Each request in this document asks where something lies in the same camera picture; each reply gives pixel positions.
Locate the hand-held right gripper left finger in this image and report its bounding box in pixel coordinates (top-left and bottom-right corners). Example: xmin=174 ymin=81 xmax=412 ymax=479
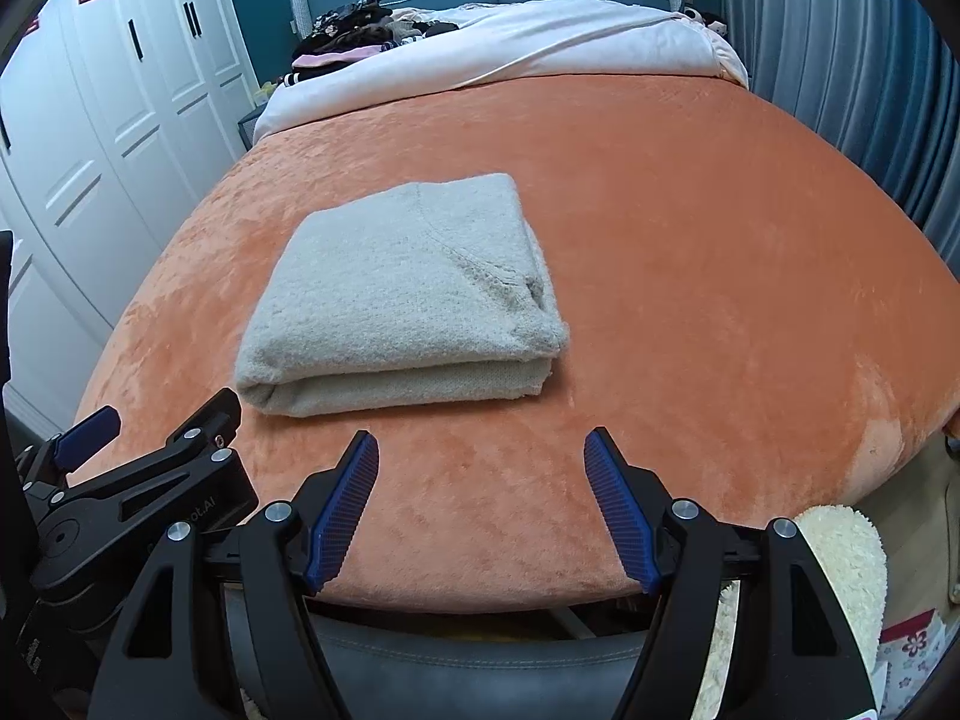
xmin=88 ymin=431 xmax=380 ymax=720

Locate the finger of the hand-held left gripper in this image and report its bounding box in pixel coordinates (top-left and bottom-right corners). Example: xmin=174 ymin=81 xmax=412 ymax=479
xmin=49 ymin=405 xmax=122 ymax=470
xmin=30 ymin=388 xmax=260 ymax=550

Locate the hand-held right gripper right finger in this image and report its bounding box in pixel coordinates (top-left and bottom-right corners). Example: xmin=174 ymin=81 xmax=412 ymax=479
xmin=583 ymin=427 xmax=875 ymax=720

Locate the grey knit sweater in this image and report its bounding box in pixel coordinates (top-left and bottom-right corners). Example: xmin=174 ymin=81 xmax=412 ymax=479
xmin=234 ymin=172 xmax=571 ymax=418

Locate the pile of dark clothes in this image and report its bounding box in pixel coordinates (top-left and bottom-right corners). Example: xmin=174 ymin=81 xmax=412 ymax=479
xmin=281 ymin=0 xmax=462 ymax=87

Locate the orange plush blanket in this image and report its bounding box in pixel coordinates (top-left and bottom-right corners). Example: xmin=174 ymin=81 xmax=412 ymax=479
xmin=71 ymin=71 xmax=960 ymax=612

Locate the white wardrobe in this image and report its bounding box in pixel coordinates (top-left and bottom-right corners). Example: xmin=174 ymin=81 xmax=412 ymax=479
xmin=0 ymin=0 xmax=260 ymax=428

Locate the pink floral bag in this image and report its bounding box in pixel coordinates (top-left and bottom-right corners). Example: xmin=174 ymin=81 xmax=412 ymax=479
xmin=874 ymin=607 xmax=946 ymax=720

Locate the white duvet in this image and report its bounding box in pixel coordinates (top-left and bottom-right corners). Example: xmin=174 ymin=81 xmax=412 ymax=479
xmin=253 ymin=0 xmax=751 ymax=143

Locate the blue-grey curtain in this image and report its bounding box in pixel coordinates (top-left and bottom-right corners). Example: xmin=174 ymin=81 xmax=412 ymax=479
xmin=718 ymin=0 xmax=960 ymax=263

